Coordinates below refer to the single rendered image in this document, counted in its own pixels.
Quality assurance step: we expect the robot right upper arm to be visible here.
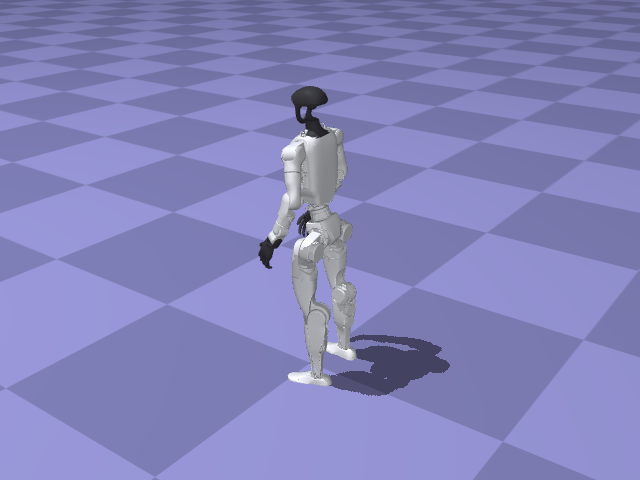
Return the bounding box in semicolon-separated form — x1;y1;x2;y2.
327;127;347;182

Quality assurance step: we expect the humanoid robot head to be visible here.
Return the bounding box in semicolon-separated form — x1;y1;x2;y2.
291;86;330;138

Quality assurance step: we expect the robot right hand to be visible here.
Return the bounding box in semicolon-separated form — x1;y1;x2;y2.
297;211;311;237

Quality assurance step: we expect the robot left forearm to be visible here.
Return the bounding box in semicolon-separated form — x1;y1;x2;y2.
268;194;295;245

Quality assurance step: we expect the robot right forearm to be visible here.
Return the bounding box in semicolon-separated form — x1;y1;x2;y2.
325;181;342;205

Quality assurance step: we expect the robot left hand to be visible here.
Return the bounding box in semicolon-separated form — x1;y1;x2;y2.
258;237;282;269

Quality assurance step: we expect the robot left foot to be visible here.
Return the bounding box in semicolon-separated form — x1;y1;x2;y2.
288;371;332;386

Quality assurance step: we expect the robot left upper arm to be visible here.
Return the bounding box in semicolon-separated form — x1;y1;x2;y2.
281;141;306;210

